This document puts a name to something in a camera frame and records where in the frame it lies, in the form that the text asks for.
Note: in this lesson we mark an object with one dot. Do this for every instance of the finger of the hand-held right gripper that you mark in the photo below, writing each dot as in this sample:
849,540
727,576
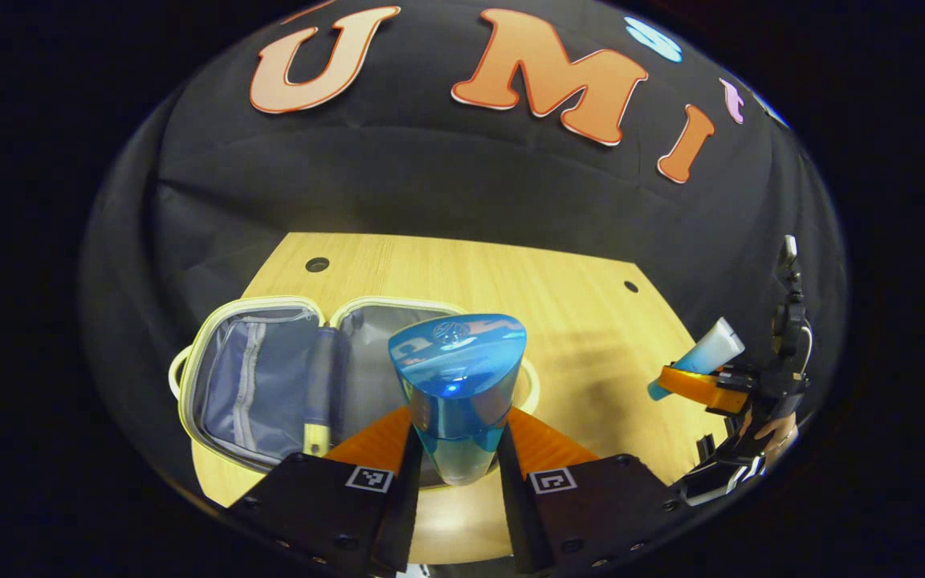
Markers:
699,387

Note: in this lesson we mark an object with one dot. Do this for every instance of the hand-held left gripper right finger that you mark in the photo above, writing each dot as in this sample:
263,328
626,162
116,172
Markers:
515,506

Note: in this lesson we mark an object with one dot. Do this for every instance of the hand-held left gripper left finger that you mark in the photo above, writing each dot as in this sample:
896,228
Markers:
402,506

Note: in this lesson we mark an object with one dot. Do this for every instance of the black backdrop cloth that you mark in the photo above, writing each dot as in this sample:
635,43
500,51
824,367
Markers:
430,177

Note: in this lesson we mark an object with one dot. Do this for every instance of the blue and white tube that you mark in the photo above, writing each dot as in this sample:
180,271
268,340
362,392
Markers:
711,349

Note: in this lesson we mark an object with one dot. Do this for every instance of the blue translucent bottle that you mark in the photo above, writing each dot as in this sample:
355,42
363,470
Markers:
454,377

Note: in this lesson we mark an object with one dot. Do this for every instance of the pale yellow suitcase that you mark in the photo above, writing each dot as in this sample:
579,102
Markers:
270,385

